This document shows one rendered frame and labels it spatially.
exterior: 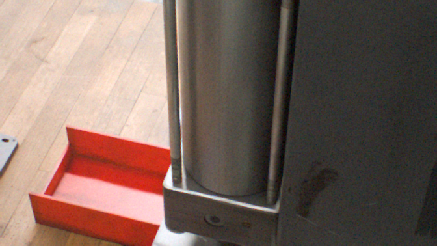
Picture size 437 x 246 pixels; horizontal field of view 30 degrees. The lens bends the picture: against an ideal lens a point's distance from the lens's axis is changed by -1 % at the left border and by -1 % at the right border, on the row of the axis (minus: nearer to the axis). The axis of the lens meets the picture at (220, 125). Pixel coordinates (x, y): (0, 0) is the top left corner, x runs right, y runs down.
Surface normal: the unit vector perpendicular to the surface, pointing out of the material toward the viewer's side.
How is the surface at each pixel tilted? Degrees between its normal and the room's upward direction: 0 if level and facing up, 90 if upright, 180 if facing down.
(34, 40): 0
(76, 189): 0
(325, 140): 90
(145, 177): 0
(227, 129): 90
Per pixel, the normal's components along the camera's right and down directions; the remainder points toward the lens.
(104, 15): 0.01, -0.69
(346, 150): -0.27, 0.70
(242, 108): 0.00, 0.73
